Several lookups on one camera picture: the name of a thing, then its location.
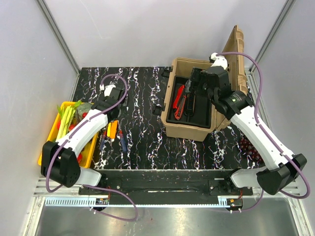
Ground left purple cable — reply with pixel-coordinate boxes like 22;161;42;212
46;74;139;221

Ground black tool box tray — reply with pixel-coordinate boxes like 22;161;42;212
166;76;212;128

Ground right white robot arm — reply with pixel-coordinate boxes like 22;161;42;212
186;66;307;195

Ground green melon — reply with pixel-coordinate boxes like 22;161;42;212
76;103;92;118

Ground tan plastic tool box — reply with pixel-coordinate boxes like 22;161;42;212
161;26;248;142

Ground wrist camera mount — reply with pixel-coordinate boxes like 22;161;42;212
210;53;228;70
100;84;116;96

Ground red cherry cluster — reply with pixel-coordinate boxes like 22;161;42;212
68;112;88;132

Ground yellow utility knife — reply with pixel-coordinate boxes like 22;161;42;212
106;120;118;139

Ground red apple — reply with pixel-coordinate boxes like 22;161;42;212
77;153;83;164

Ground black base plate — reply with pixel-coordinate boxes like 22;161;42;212
78;169;253;206

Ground green white leek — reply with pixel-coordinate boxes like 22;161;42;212
56;100;82;140

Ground purple cable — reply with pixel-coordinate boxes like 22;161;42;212
214;51;311;213
46;74;139;221

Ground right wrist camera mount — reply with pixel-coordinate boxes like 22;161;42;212
210;53;228;70

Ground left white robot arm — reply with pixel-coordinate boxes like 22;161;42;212
41;85;126;194

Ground black marble pattern mat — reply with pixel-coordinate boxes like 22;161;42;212
73;67;264;170

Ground dark purple grape bunch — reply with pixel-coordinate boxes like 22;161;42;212
240;138;262;161

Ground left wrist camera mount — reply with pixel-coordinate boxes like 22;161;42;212
100;84;116;96

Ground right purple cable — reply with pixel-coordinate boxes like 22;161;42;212
214;51;311;213

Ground red handled pliers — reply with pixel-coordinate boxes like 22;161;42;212
174;95;186;120

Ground small blue red screwdriver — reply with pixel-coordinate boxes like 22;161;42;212
99;130;107;150

